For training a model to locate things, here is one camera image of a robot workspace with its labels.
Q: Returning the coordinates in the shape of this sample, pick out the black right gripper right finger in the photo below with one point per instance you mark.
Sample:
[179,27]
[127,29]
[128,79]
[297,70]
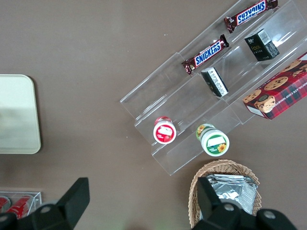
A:
[216,215]

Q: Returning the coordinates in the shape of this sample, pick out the tan wicker basket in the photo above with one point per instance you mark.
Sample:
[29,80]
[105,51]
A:
[216,167]

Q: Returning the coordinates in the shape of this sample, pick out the red cola bottle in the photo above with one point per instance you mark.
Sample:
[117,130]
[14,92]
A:
[20,204]
[3,203]

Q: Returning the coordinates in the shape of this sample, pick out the small black carton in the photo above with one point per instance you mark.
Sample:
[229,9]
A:
[261,46]
[214,82]

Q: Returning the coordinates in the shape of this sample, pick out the silver foil tray stack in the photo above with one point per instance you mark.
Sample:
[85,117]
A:
[237,191]

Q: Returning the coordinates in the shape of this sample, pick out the Snickers chocolate bar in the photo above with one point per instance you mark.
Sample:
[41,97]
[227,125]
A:
[207,54]
[250,15]

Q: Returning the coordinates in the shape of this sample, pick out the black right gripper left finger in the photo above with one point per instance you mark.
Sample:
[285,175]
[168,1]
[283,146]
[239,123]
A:
[64,208]

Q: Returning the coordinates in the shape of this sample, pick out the clear acrylic stepped stand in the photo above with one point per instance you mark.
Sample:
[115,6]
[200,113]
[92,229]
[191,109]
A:
[168,83]

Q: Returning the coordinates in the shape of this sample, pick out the clear acrylic bottle rack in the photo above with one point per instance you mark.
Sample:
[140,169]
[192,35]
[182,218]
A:
[37,198]

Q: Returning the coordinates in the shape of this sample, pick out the red strawberry yoghurt cup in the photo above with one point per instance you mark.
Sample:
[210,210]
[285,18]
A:
[164,133]

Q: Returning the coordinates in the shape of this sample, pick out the cream plastic tray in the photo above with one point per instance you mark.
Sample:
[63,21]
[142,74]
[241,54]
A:
[16,112]

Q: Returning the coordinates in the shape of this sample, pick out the red tartan cookie box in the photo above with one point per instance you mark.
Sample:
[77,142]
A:
[283,91]

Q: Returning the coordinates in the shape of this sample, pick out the green sunflower yoghurt cup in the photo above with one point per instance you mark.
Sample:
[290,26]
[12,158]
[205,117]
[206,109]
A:
[214,142]

